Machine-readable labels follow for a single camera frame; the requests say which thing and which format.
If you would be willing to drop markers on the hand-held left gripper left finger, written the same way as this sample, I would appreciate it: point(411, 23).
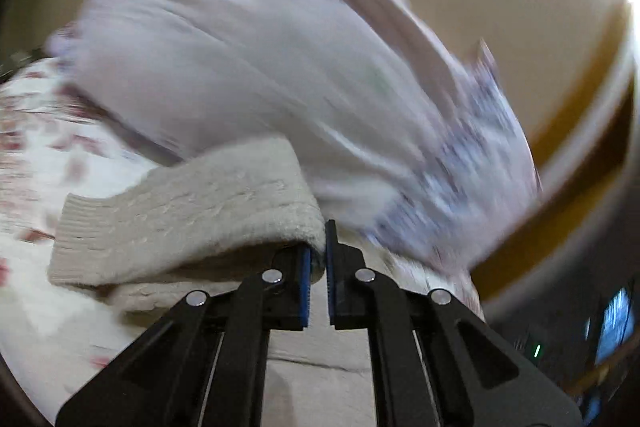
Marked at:
point(304, 289)

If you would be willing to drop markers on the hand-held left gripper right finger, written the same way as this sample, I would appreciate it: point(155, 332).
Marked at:
point(330, 279)

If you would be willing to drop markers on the pink lavender print pillow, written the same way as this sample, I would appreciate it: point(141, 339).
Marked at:
point(250, 57)

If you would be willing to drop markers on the floral bed sheet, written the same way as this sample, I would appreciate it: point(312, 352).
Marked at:
point(50, 167)

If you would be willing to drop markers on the window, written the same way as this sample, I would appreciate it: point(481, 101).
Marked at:
point(612, 322)

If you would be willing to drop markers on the wooden bed frame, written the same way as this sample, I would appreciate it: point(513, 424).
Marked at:
point(550, 227)

